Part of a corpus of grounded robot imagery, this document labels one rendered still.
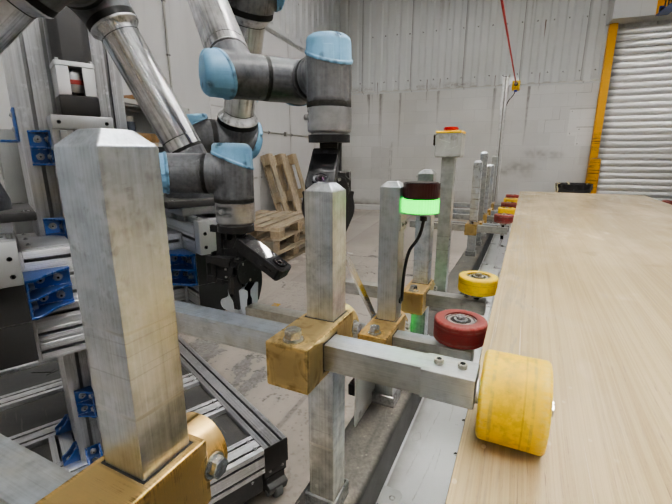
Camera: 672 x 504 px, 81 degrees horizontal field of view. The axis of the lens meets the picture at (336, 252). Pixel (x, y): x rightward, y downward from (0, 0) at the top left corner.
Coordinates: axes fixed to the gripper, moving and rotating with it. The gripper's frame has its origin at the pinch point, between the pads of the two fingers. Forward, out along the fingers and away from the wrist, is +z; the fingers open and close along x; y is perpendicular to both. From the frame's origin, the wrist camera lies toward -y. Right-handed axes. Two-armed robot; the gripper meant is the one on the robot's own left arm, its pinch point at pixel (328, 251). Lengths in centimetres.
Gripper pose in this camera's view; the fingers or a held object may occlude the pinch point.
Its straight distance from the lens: 69.6
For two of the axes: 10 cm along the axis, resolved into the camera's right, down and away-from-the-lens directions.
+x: -10.0, -0.2, 0.9
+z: 0.0, 9.7, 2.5
